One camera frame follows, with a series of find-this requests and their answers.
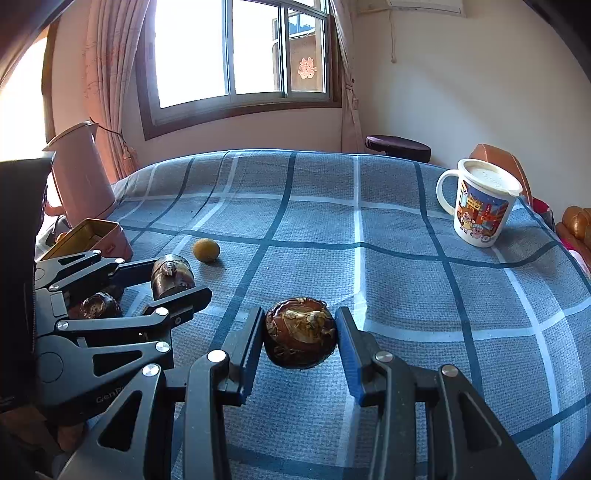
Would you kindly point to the red paper window decoration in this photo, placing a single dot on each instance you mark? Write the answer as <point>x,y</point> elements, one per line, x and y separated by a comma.
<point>307,68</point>

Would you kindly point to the pink electric kettle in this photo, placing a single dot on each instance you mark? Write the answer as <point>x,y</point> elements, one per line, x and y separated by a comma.
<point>78,184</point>

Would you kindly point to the pink metal tin box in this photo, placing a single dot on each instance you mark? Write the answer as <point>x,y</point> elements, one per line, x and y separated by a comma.
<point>115,240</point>

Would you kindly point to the red cloth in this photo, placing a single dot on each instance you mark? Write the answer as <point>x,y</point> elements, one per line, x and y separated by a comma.
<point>542,210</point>

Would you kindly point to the blue plaid tablecloth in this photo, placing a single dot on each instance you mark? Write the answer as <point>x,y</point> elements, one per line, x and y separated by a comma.
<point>392,286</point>

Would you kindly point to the dark brown water chestnut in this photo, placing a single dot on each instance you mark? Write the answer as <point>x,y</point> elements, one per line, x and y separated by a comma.
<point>99,307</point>
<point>300,341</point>

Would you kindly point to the brown leather chair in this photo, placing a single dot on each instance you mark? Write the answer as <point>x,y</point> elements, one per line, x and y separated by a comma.
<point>494,154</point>

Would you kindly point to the wooden door frame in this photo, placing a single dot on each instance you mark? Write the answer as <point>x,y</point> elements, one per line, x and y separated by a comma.
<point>48,92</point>

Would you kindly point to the white wall air conditioner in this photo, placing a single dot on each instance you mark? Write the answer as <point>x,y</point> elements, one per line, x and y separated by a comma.
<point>425,5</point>

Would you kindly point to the pink patterned curtain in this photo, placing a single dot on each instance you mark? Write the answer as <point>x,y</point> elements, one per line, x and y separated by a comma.
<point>111,69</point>

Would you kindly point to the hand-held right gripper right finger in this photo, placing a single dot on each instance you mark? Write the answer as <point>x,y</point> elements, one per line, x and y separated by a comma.
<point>353,364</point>

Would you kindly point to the small yellow round fruit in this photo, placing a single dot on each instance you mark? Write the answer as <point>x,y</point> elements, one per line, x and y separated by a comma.
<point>206,250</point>

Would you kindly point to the white cartoon mug with lid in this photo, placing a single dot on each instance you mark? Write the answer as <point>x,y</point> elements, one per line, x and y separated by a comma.
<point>480,217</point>

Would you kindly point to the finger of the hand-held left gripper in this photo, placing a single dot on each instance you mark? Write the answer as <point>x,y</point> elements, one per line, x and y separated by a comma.
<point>111,270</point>
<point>184,304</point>

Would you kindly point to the brown leather sofa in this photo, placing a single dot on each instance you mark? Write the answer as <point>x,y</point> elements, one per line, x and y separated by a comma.
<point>575,221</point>

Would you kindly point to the pink floral cloth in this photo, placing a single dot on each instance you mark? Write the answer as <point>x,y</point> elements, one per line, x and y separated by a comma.
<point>584,258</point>

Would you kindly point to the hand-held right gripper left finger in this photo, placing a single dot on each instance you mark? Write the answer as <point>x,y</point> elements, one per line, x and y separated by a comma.
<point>251,355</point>

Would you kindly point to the wood framed sliding window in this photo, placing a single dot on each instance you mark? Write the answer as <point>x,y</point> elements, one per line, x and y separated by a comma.
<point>231,115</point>

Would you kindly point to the purple cushioned stool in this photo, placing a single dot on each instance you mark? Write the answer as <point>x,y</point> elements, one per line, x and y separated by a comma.
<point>397,145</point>

